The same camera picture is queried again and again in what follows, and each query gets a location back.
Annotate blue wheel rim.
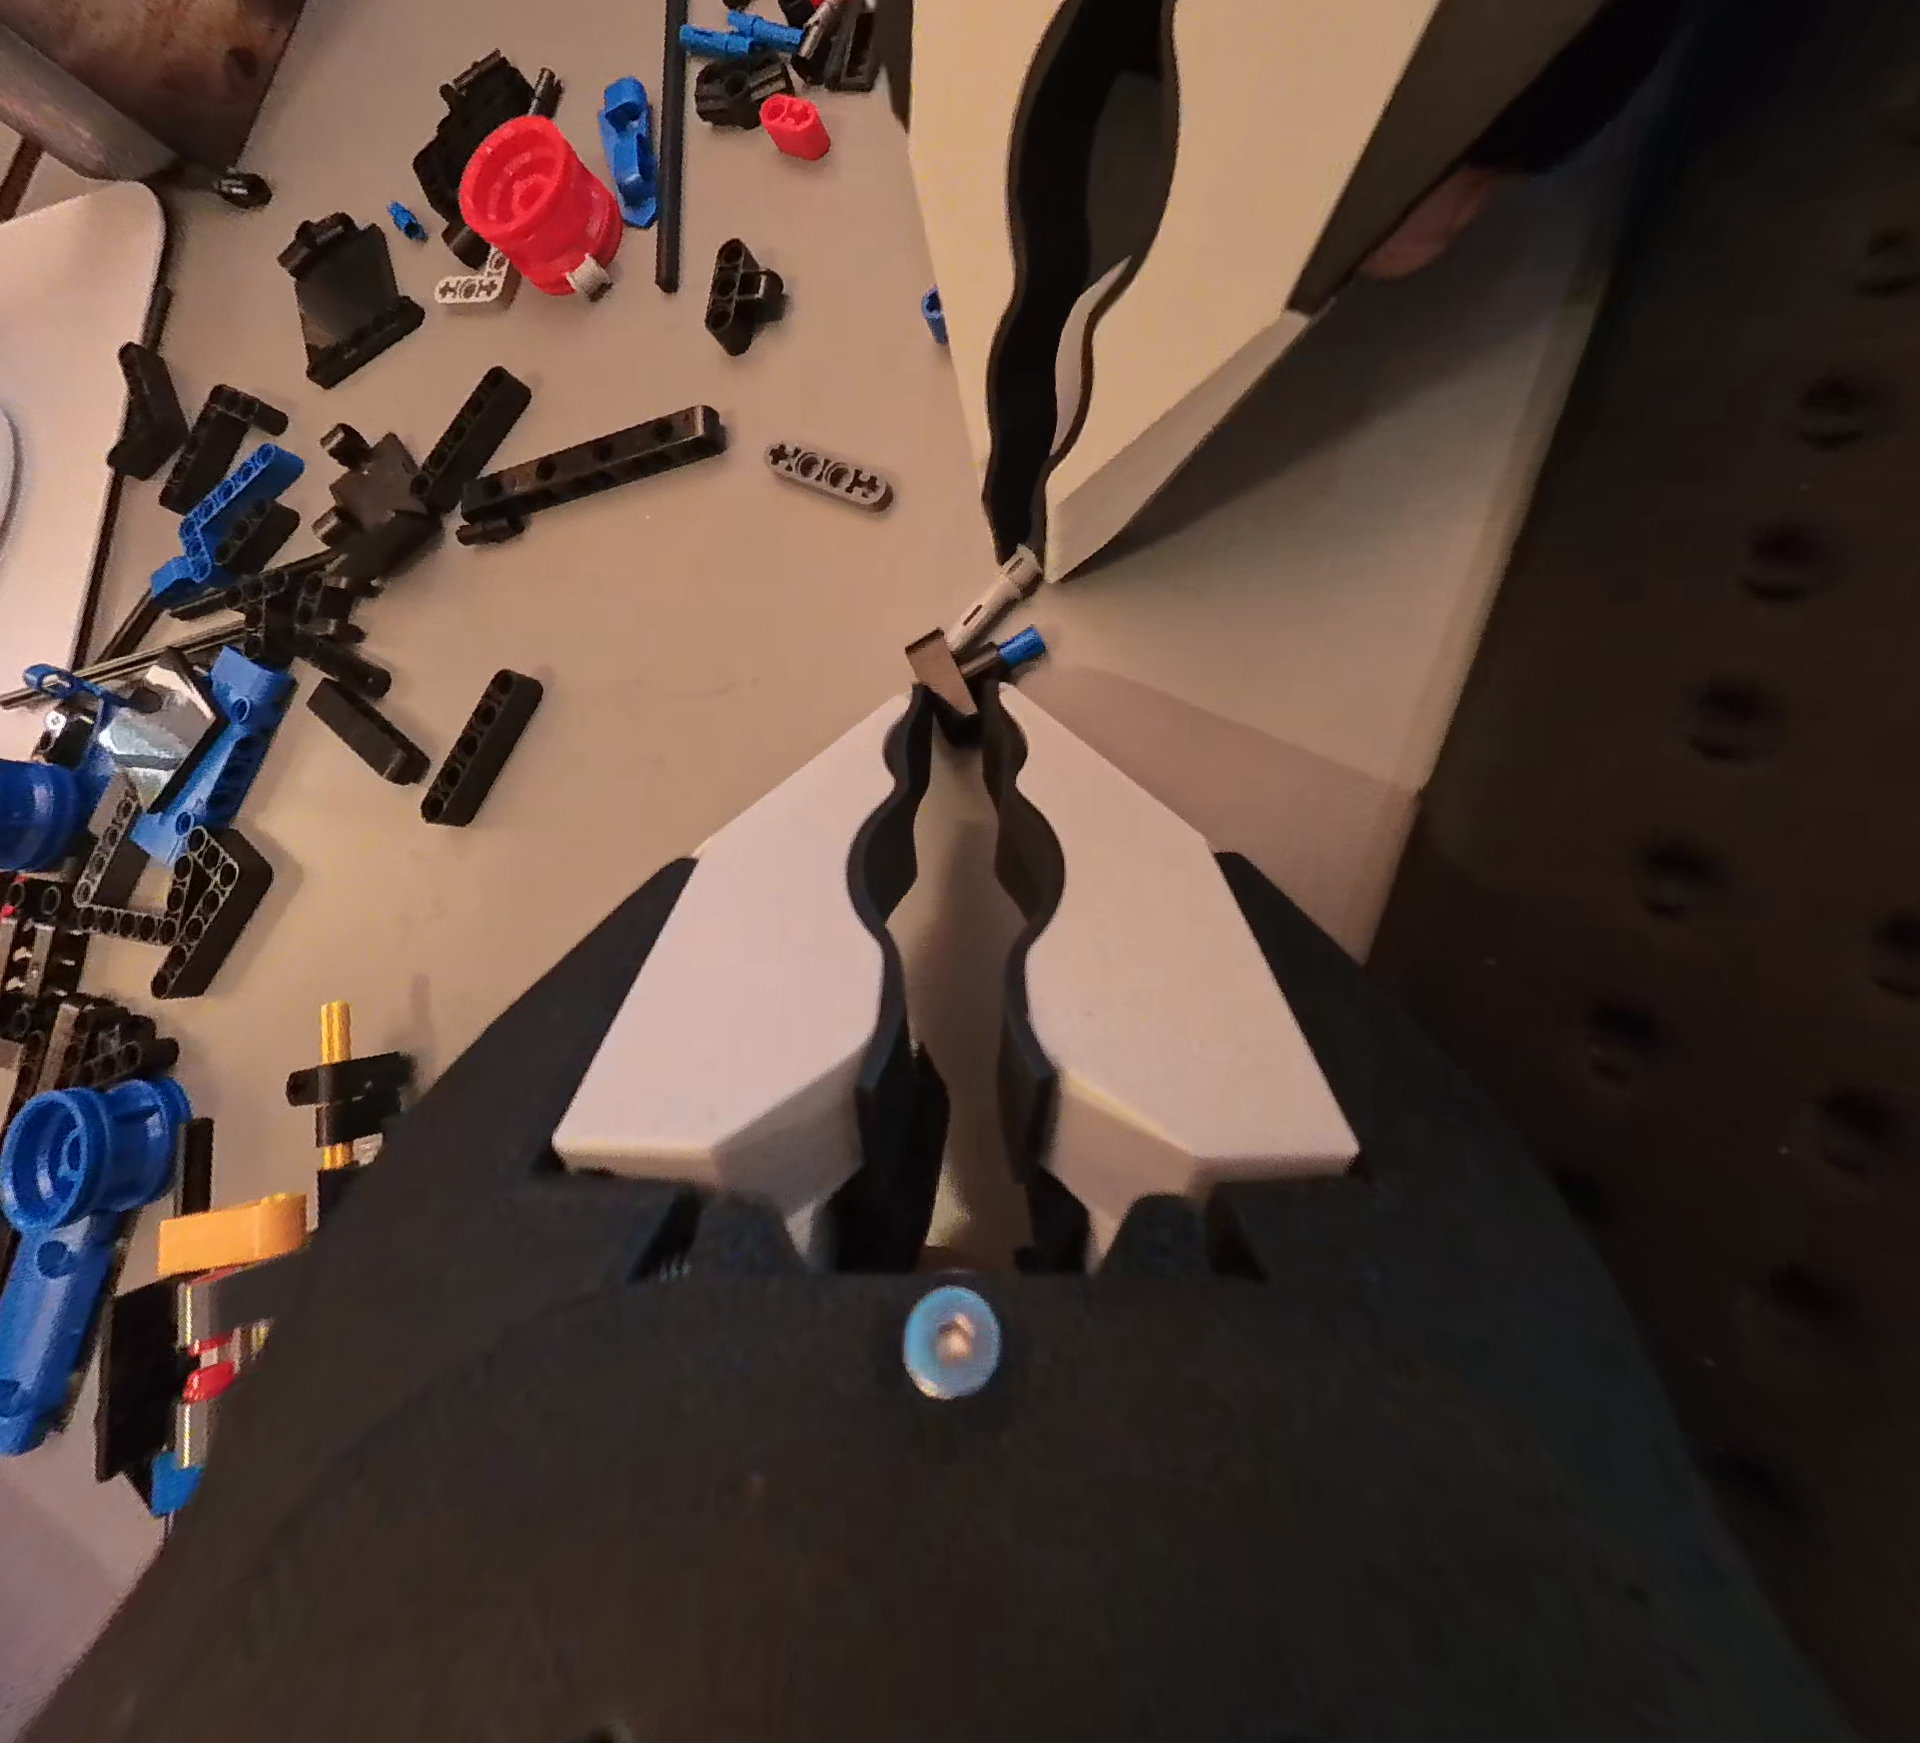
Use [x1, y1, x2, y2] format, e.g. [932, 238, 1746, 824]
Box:
[0, 1077, 197, 1231]
[0, 749, 117, 878]

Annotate blue angled beam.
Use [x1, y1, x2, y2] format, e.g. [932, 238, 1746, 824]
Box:
[145, 442, 309, 604]

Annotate grey black long pin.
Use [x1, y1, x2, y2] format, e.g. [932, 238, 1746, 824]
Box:
[958, 539, 1047, 645]

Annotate red wheel rim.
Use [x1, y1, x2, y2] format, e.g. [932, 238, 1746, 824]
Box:
[454, 113, 626, 300]

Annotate black piece with yellow axle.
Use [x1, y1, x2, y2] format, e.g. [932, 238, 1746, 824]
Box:
[281, 995, 419, 1179]

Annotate short black holed beam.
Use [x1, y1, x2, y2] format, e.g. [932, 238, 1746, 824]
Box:
[211, 502, 306, 592]

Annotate blue curved panel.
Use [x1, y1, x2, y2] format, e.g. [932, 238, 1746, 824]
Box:
[0, 1171, 154, 1463]
[595, 75, 665, 232]

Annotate person's right hand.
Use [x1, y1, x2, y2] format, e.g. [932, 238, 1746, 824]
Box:
[1354, 157, 1504, 285]

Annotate black connector with blue pin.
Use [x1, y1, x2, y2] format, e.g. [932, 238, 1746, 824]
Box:
[902, 622, 1051, 749]

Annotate long black holed beam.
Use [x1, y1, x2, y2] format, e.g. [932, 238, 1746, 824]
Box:
[454, 402, 732, 555]

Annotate black five-hole beam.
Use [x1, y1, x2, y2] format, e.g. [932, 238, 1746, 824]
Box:
[417, 667, 549, 830]

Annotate blue flat panel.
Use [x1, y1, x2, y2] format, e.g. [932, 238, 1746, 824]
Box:
[125, 642, 299, 864]

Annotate grey thin beam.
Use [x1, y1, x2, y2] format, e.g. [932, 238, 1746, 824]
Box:
[761, 435, 898, 513]

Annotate black flat plate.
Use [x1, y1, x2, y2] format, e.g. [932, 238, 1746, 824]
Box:
[302, 674, 432, 787]

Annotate grey long holed beam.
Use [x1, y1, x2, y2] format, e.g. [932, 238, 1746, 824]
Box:
[57, 778, 146, 907]

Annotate black tee connector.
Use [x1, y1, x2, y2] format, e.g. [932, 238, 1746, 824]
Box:
[704, 234, 791, 360]

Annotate black square panel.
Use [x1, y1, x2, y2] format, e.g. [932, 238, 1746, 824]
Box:
[65, 653, 223, 803]
[273, 210, 429, 389]
[320, 419, 456, 579]

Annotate black rectangular frame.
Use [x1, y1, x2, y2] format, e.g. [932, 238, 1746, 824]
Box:
[0, 870, 184, 1103]

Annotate medium black axle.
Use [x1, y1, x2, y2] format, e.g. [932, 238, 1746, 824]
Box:
[86, 539, 336, 669]

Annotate small brick assembly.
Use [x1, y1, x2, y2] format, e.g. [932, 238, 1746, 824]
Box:
[91, 1189, 324, 1522]

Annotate long black axle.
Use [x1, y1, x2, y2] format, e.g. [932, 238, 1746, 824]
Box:
[654, 0, 694, 298]
[0, 637, 231, 712]

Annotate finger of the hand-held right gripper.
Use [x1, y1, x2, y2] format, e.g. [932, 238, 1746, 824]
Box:
[1039, 0, 1759, 584]
[903, 0, 1161, 562]

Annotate black three-hole connector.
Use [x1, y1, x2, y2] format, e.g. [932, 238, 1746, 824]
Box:
[255, 564, 396, 699]

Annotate white book stand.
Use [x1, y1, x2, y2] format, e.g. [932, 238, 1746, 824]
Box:
[0, 181, 173, 712]

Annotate black open frame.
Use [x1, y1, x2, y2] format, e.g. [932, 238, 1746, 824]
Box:
[65, 818, 278, 1002]

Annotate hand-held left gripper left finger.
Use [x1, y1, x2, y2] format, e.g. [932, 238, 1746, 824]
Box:
[549, 693, 954, 1270]

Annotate grey desk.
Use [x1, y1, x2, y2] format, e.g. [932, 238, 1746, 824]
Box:
[0, 0, 1637, 1625]

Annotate black perforated panel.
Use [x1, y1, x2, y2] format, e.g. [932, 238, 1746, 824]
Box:
[1369, 0, 1920, 1743]

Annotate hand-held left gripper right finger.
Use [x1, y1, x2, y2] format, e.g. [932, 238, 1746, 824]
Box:
[997, 690, 1363, 1267]

